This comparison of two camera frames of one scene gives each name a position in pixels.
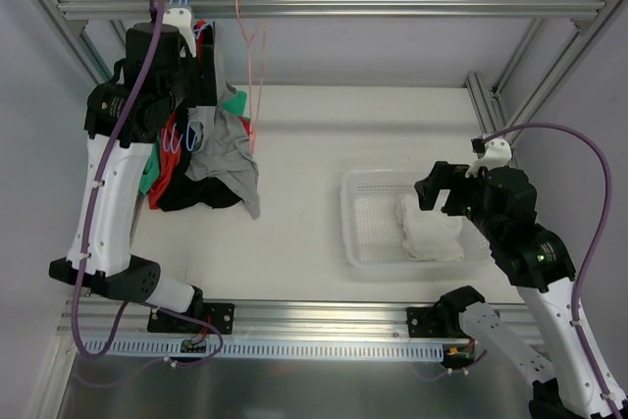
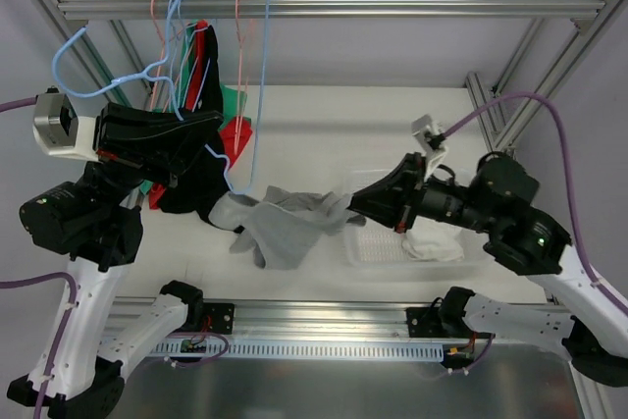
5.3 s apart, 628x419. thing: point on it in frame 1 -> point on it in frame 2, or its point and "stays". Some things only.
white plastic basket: [372, 234] stays
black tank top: [191, 191] stays
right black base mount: [425, 322] stays
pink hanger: [264, 24] -> [245, 49]
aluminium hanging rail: [342, 8] stays
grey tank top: [221, 146] -> [284, 227]
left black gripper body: [206, 64] -> [105, 130]
